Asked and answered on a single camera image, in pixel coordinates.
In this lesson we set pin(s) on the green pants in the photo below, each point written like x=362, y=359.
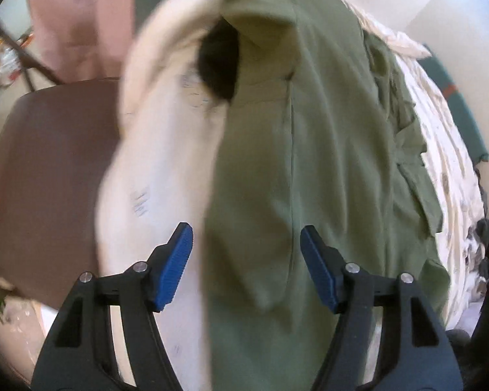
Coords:
x=330, y=130

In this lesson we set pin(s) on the black pants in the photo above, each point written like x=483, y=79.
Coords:
x=218, y=61

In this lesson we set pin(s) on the pink cloth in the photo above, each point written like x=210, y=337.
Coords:
x=73, y=20

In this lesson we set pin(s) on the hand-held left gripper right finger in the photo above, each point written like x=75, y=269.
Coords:
x=318, y=269

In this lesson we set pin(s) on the brown chair seat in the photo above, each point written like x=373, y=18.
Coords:
x=45, y=171

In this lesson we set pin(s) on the teal cloth with orange stripe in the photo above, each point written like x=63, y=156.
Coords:
x=464, y=122

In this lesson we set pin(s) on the bear print blanket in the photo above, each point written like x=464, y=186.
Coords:
x=167, y=150

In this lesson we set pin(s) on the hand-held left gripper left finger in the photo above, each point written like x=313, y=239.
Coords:
x=175, y=264

